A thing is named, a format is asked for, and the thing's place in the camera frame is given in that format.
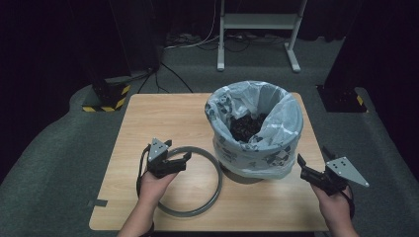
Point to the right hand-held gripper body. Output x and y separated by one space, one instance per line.
336 174

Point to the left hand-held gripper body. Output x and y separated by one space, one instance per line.
159 164

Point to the white printed trash bag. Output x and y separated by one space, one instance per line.
283 131

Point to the black trash can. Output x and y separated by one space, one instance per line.
242 176

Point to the person's left hand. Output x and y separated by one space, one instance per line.
154 191

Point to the person's right hand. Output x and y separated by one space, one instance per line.
334 207

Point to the yellow black striped base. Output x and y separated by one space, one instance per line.
342 98
108 98

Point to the dark scraps in bag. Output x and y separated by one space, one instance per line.
247 126

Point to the white metal stand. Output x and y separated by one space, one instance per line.
260 21

